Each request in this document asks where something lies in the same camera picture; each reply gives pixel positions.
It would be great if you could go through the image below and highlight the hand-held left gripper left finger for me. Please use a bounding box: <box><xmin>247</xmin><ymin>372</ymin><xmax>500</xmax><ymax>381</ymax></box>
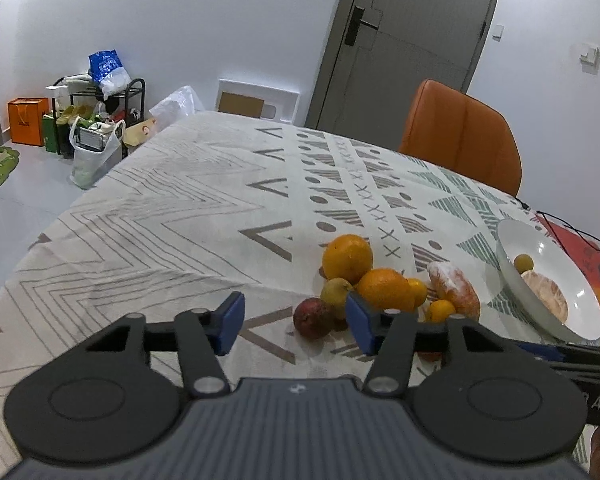
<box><xmin>82</xmin><ymin>291</ymin><xmax>246</xmax><ymax>397</ymax></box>

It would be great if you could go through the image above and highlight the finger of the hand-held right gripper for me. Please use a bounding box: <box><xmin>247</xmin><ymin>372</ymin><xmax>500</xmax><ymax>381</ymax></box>
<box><xmin>516</xmin><ymin>340</ymin><xmax>600</xmax><ymax>377</ymax></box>

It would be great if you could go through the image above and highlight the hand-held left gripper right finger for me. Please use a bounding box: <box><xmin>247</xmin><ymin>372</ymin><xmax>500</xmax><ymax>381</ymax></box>
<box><xmin>345</xmin><ymin>292</ymin><xmax>519</xmax><ymax>396</ymax></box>

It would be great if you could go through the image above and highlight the yellow-green round fruit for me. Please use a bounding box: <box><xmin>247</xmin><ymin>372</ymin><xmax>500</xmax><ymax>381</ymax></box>
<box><xmin>320</xmin><ymin>278</ymin><xmax>355</xmax><ymax>320</ymax></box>

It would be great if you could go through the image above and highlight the medium orange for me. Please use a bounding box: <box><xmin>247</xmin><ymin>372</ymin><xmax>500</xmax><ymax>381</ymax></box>
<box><xmin>356</xmin><ymin>268</ymin><xmax>416</xmax><ymax>313</ymax></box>

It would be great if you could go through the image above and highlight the dark red round fruit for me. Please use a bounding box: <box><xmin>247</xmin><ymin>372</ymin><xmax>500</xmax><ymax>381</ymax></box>
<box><xmin>293</xmin><ymin>297</ymin><xmax>337</xmax><ymax>340</ymax></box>

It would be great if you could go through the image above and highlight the small tangerine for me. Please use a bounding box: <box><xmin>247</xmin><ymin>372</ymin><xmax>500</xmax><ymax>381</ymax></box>
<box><xmin>425</xmin><ymin>299</ymin><xmax>457</xmax><ymax>323</ymax></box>
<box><xmin>405</xmin><ymin>278</ymin><xmax>428</xmax><ymax>308</ymax></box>

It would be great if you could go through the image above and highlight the large orange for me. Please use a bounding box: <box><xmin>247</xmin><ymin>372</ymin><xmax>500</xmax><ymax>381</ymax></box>
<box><xmin>321</xmin><ymin>234</ymin><xmax>374</xmax><ymax>285</ymax></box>

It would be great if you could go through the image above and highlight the white plate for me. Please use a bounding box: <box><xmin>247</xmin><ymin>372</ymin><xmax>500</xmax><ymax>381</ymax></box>
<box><xmin>496</xmin><ymin>219</ymin><xmax>600</xmax><ymax>345</ymax></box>

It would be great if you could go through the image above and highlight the peeled orange-red pomelo segment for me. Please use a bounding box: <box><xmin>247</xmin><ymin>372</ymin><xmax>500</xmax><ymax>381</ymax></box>
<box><xmin>426</xmin><ymin>261</ymin><xmax>481</xmax><ymax>321</ymax></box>

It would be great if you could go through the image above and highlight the pale peeled pomelo piece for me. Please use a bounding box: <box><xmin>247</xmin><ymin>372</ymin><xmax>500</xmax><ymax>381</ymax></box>
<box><xmin>521</xmin><ymin>271</ymin><xmax>569</xmax><ymax>323</ymax></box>

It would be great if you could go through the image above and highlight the tan paper bag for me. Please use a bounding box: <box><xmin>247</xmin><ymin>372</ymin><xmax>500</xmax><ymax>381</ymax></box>
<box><xmin>122</xmin><ymin>119</ymin><xmax>158</xmax><ymax>158</ymax></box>

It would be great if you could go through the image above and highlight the orange chair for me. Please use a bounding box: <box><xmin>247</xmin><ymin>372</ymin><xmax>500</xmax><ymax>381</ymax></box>
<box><xmin>397</xmin><ymin>79</ymin><xmax>523</xmax><ymax>198</ymax></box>

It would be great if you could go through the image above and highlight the brown cardboard sheet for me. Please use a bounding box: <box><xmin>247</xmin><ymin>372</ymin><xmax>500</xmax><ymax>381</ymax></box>
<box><xmin>219</xmin><ymin>91</ymin><xmax>266</xmax><ymax>117</ymax></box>

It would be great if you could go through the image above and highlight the clear plastic bag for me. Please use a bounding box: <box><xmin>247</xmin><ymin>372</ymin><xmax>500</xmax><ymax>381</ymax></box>
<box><xmin>149</xmin><ymin>85</ymin><xmax>205</xmax><ymax>136</ymax></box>

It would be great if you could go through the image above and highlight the white foam packaging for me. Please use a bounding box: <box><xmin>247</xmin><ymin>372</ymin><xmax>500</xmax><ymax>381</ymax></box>
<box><xmin>215</xmin><ymin>78</ymin><xmax>300</xmax><ymax>123</ymax></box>

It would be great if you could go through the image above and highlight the black metal rack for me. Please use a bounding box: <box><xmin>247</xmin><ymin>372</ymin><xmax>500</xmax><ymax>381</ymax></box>
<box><xmin>52</xmin><ymin>76</ymin><xmax>147</xmax><ymax>158</ymax></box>

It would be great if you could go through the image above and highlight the green paper bag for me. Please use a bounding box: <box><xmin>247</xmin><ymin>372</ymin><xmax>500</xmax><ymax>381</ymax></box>
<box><xmin>42</xmin><ymin>112</ymin><xmax>61</xmax><ymax>153</ymax></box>

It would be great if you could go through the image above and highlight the blue white plastic bag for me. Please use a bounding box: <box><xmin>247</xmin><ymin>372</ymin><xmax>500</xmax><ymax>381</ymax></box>
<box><xmin>88</xmin><ymin>50</ymin><xmax>131</xmax><ymax>98</ymax></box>

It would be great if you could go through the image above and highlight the orange paper bag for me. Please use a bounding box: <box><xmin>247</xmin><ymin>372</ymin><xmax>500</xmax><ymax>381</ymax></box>
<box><xmin>7</xmin><ymin>97</ymin><xmax>50</xmax><ymax>147</ymax></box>

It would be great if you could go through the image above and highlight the grey door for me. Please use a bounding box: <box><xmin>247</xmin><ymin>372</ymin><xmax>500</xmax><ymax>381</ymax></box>
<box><xmin>307</xmin><ymin>0</ymin><xmax>507</xmax><ymax>153</ymax></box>

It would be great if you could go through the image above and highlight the black cable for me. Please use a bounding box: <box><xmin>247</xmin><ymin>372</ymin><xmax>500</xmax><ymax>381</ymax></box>
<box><xmin>516</xmin><ymin>199</ymin><xmax>600</xmax><ymax>257</ymax></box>

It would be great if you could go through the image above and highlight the black door handle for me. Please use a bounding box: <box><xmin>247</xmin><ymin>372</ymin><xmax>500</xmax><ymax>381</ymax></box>
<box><xmin>345</xmin><ymin>6</ymin><xmax>382</xmax><ymax>46</ymax></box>

